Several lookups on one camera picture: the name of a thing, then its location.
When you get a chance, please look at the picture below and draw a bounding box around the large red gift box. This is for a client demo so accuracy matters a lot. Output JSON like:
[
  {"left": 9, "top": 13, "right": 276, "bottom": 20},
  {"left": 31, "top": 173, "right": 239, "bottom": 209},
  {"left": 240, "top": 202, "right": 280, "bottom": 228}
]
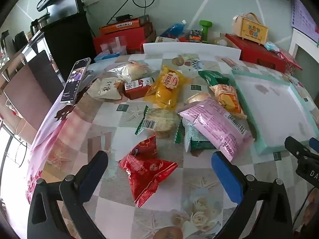
[{"left": 225, "top": 33, "right": 287, "bottom": 73}]

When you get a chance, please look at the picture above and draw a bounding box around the pink snack packet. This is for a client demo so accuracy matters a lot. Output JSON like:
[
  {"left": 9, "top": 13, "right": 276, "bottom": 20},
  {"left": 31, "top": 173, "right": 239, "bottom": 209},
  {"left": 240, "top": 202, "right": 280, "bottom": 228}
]
[{"left": 178, "top": 98, "right": 253, "bottom": 162}]

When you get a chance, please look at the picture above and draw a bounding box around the red box with dark side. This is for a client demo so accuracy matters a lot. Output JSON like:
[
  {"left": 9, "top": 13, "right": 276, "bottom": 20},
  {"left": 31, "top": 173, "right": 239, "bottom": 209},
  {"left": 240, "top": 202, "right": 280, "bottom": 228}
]
[{"left": 93, "top": 24, "right": 156, "bottom": 55}]

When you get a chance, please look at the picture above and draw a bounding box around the blue mask packet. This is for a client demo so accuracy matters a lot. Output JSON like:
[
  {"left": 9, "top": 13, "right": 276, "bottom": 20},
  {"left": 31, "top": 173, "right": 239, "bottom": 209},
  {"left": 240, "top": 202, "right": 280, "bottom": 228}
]
[{"left": 264, "top": 41, "right": 280, "bottom": 53}]

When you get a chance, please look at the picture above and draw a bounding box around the white shelf unit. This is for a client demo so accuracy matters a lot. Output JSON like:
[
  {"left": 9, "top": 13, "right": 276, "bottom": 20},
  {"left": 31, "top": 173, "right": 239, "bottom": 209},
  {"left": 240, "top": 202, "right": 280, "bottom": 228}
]
[{"left": 289, "top": 27, "right": 319, "bottom": 61}]

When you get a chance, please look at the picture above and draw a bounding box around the clear rice cracker packet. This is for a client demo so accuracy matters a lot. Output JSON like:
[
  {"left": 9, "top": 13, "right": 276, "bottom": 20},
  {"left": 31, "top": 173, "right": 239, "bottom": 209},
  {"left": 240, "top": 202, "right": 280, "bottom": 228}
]
[{"left": 135, "top": 106, "right": 180, "bottom": 138}]

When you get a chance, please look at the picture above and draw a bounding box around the red patterned envelope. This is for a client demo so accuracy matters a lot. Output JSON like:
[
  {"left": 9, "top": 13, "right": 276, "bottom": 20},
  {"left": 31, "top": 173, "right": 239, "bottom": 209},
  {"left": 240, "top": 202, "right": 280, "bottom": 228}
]
[{"left": 278, "top": 48, "right": 303, "bottom": 74}]

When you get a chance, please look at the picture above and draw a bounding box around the blue plastic bottle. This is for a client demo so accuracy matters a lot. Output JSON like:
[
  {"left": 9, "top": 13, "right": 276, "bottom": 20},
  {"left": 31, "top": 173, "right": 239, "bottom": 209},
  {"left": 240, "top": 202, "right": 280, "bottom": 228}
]
[{"left": 159, "top": 20, "right": 187, "bottom": 39}]

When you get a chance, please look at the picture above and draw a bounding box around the dark red biscuit packet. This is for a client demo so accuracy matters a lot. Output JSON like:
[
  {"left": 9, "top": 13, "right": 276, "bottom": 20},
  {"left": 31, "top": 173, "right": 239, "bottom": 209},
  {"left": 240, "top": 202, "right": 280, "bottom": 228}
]
[{"left": 124, "top": 77, "right": 155, "bottom": 99}]

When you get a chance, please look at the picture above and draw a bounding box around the purple wall calendar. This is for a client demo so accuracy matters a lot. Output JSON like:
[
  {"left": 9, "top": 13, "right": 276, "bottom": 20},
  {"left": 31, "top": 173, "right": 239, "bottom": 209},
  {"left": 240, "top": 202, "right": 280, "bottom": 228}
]
[{"left": 290, "top": 0, "right": 319, "bottom": 44}]

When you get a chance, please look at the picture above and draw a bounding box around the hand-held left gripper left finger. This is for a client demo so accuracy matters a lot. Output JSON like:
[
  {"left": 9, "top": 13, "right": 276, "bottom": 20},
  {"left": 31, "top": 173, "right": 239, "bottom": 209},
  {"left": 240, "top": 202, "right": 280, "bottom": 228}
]
[{"left": 27, "top": 151, "right": 109, "bottom": 239}]

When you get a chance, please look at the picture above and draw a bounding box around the yellow bread packet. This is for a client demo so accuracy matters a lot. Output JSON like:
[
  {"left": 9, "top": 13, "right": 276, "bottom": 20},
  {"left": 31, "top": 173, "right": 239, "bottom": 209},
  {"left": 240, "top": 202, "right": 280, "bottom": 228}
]
[{"left": 144, "top": 65, "right": 193, "bottom": 110}]

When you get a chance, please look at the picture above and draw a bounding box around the red snack packet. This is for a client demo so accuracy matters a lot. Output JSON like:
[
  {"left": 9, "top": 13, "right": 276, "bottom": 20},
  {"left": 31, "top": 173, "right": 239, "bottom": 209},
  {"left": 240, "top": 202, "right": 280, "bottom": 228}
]
[{"left": 119, "top": 134, "right": 178, "bottom": 208}]

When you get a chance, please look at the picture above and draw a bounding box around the colourful toy pile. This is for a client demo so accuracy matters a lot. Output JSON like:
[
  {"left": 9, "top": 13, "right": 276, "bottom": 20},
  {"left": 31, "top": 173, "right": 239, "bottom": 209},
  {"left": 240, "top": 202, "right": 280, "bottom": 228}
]
[{"left": 186, "top": 29, "right": 208, "bottom": 43}]

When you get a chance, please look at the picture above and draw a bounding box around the wooden gift box with handle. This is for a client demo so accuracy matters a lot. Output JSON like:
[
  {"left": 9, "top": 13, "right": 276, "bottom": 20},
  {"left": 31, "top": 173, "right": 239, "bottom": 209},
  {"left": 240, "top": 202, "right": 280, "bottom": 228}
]
[{"left": 233, "top": 13, "right": 269, "bottom": 46}]

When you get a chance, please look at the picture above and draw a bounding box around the cardboard box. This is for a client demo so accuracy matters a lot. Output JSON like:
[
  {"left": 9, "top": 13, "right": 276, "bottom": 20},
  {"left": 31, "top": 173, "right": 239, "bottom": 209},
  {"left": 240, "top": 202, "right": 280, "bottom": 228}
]
[{"left": 146, "top": 28, "right": 235, "bottom": 48}]

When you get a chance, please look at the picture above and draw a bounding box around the orange carton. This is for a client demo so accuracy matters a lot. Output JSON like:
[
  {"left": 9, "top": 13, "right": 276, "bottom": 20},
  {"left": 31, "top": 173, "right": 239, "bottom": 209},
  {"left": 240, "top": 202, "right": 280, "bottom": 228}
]
[{"left": 100, "top": 15, "right": 150, "bottom": 35}]

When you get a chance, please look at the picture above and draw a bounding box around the metal kettle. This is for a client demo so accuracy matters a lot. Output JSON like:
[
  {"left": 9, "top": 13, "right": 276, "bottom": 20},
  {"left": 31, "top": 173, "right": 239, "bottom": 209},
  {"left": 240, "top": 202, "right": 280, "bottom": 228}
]
[{"left": 30, "top": 14, "right": 50, "bottom": 34}]

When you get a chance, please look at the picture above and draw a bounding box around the grey phone stand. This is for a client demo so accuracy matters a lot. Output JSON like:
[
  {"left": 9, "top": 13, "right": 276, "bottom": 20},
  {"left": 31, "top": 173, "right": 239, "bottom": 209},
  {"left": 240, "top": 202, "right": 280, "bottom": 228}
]
[{"left": 72, "top": 70, "right": 95, "bottom": 105}]

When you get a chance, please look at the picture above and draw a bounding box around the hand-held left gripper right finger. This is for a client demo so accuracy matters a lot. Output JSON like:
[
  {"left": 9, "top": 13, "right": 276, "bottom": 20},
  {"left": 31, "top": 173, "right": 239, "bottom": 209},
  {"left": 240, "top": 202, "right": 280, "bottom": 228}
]
[{"left": 211, "top": 151, "right": 292, "bottom": 239}]

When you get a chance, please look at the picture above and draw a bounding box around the green and white snack packet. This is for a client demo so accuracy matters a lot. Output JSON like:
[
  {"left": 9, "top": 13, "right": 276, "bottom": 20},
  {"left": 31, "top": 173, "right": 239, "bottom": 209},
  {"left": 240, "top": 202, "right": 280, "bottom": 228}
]
[{"left": 174, "top": 119, "right": 217, "bottom": 153}]

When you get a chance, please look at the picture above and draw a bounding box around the blue tissue container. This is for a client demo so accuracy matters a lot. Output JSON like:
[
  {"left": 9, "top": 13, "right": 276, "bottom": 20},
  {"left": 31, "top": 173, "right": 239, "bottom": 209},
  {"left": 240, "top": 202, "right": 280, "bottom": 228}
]
[{"left": 94, "top": 52, "right": 119, "bottom": 63}]

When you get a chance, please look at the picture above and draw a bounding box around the brown board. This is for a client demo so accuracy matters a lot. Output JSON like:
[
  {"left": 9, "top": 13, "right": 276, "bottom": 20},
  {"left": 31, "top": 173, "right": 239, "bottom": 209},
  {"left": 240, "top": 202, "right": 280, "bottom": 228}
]
[{"left": 4, "top": 50, "right": 65, "bottom": 131}]

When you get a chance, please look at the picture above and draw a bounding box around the clear plastic box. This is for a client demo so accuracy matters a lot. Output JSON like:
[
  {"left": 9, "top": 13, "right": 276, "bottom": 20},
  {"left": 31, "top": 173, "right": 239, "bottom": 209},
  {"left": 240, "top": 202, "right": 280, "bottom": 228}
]
[{"left": 100, "top": 36, "right": 127, "bottom": 55}]

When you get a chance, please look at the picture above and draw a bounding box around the jelly cup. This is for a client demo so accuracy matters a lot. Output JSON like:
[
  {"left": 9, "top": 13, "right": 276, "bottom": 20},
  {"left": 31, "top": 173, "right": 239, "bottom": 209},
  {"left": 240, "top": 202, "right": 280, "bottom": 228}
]
[{"left": 186, "top": 92, "right": 212, "bottom": 105}]

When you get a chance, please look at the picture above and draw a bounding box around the white chip packet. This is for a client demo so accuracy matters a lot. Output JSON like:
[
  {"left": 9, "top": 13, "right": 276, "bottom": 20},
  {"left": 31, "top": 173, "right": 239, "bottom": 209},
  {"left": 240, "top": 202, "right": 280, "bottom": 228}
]
[{"left": 87, "top": 77, "right": 124, "bottom": 101}]

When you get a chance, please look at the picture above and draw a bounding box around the white tray with teal rim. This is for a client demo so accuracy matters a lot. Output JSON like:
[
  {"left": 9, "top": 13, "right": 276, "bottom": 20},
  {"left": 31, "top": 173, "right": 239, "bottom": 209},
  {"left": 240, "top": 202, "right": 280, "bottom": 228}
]
[{"left": 230, "top": 70, "right": 319, "bottom": 156}]

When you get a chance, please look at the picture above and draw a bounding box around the black cabinet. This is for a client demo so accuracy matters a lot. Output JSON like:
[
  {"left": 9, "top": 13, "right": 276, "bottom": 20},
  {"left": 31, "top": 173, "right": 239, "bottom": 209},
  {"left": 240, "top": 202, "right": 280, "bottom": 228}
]
[{"left": 40, "top": 12, "right": 96, "bottom": 80}]

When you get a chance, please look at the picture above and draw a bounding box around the clear bagged bread bun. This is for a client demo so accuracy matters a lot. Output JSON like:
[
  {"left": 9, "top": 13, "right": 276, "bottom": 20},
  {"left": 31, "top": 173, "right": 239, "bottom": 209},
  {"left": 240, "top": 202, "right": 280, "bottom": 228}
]
[{"left": 105, "top": 60, "right": 157, "bottom": 82}]

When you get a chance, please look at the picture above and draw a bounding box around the green dumbbell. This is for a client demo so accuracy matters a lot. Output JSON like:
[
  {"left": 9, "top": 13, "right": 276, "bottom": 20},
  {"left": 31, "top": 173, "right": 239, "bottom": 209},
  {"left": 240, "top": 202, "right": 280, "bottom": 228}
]
[{"left": 199, "top": 20, "right": 213, "bottom": 43}]

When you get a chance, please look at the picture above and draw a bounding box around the smartphone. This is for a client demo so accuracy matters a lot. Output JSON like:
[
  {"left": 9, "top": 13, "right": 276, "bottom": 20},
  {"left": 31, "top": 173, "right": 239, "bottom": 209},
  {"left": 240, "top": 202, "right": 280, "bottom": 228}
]
[{"left": 60, "top": 58, "right": 91, "bottom": 104}]

